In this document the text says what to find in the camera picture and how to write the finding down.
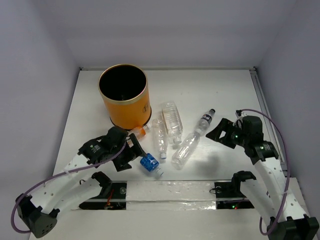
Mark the clear bottle blue cap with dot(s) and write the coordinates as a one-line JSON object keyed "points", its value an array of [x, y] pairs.
{"points": [[186, 149]]}

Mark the silver taped base bar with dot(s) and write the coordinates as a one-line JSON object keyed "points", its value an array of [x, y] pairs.
{"points": [[169, 196]]}

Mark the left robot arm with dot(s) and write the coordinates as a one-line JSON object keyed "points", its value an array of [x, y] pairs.
{"points": [[41, 206]]}

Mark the orange label plastic bottle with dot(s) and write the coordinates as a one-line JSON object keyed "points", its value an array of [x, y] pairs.
{"points": [[140, 131]]}

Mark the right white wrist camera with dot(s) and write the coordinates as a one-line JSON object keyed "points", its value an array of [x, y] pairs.
{"points": [[239, 118]]}

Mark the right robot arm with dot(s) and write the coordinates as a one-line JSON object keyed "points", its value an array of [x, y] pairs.
{"points": [[277, 205]]}

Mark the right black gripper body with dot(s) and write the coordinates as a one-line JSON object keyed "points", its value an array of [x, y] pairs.
{"points": [[238, 137]]}

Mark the square clear plastic bottle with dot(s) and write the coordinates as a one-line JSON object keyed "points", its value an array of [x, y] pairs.
{"points": [[172, 121]]}

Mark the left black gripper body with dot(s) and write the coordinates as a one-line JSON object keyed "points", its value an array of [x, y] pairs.
{"points": [[129, 152]]}

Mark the black label pepsi bottle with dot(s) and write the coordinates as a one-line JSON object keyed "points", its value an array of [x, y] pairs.
{"points": [[205, 121]]}

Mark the orange cylindrical bin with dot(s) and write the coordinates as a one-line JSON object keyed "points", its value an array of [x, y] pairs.
{"points": [[125, 93]]}

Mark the blue label plastic bottle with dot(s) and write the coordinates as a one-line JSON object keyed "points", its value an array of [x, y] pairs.
{"points": [[152, 166]]}

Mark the aluminium rail right edge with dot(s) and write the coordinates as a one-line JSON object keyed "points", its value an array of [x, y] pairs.
{"points": [[273, 130]]}

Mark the slim clear plastic bottle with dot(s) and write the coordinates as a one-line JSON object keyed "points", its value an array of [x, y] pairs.
{"points": [[160, 141]]}

